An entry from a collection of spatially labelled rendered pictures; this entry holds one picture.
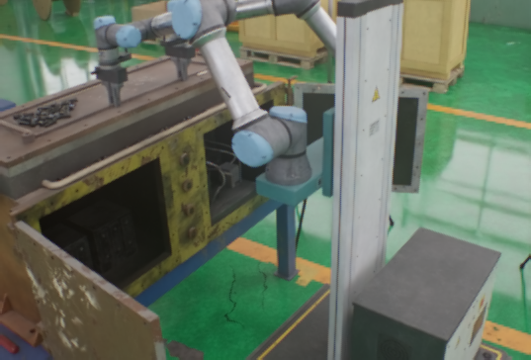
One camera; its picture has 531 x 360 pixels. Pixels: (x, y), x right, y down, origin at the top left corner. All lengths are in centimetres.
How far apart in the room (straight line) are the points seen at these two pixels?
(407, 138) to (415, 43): 387
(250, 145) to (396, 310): 72
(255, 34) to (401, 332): 630
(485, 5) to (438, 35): 439
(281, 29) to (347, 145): 580
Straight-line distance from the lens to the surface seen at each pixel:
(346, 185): 181
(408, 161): 283
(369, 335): 195
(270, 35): 758
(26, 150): 187
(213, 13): 164
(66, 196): 189
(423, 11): 649
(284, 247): 324
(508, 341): 312
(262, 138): 158
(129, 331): 139
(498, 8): 1076
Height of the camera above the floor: 205
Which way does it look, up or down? 25 degrees down
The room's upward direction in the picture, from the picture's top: 1 degrees counter-clockwise
